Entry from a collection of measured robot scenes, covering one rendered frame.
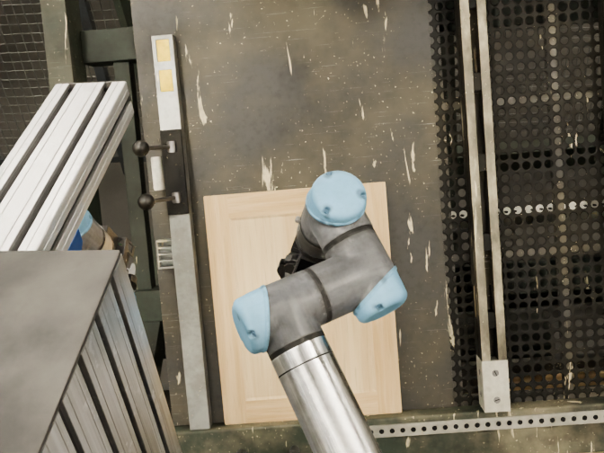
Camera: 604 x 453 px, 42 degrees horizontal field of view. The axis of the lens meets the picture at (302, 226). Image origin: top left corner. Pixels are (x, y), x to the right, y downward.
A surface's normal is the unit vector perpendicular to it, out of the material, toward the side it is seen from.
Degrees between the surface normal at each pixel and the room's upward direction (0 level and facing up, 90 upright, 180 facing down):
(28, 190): 0
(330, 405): 35
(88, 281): 0
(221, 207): 57
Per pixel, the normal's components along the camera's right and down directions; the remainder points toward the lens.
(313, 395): -0.21, -0.17
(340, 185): 0.14, -0.38
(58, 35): -0.04, 0.10
